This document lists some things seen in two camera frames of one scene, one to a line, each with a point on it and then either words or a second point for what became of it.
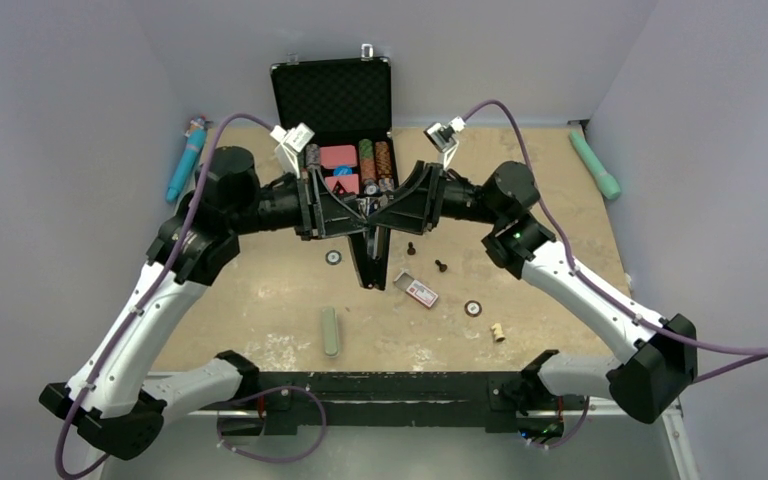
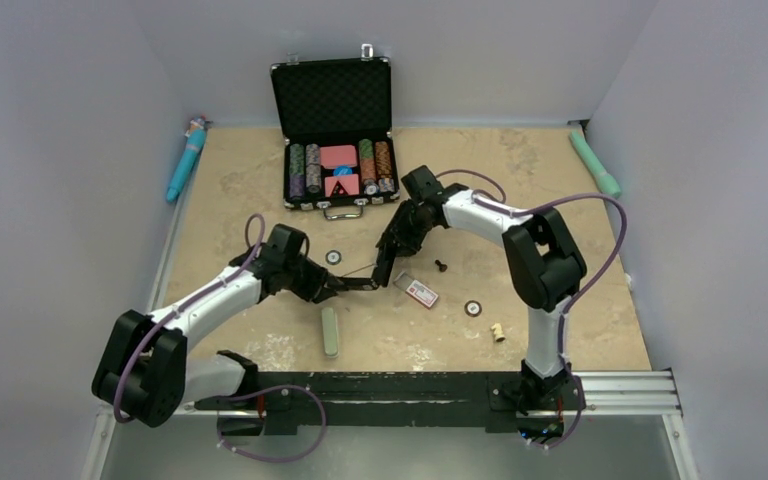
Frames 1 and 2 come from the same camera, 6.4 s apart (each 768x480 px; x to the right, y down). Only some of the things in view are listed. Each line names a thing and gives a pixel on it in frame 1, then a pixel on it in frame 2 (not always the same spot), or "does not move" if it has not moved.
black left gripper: x=320 y=212 to x=314 y=286
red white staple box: x=423 y=294 does not move
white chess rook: x=498 y=332 does not move
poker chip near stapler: x=333 y=257 does not move
